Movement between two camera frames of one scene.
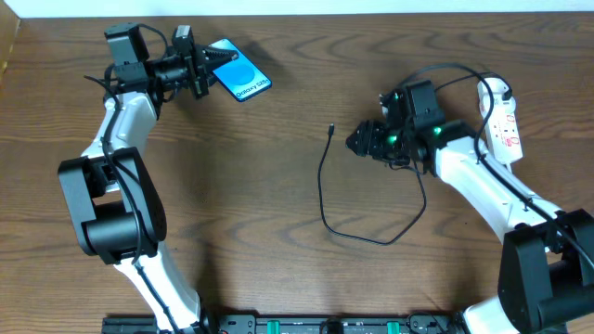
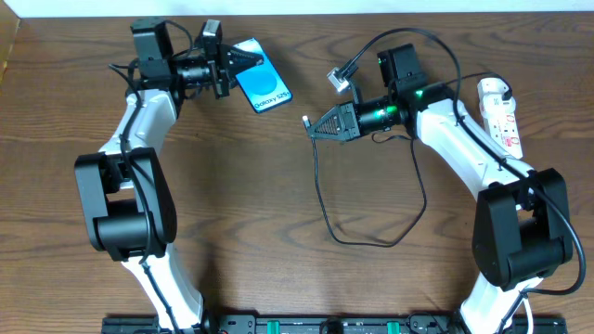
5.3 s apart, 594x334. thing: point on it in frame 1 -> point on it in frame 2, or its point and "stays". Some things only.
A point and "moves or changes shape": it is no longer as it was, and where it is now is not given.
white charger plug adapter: [501, 96] stays
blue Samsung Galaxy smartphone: [240, 75] moves or changes shape
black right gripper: [368, 140] -> [351, 121]
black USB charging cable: [406, 229] moves or changes shape
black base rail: [289, 324] stays
